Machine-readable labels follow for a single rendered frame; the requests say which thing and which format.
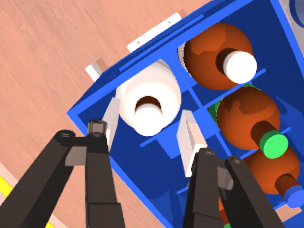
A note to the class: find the blue crate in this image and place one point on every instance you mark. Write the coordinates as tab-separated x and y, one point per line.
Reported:
152	166

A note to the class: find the white bottle with grey label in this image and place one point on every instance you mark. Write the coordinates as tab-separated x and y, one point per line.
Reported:
151	99

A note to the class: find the brown bottle with white cap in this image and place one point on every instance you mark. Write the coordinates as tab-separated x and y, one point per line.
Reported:
215	57

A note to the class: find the dark grey tray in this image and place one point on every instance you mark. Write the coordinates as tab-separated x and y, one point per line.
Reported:
294	26

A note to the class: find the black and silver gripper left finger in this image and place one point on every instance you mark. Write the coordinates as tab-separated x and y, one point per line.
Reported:
32	201

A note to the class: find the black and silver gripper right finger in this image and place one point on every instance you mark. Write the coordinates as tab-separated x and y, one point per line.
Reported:
243	200

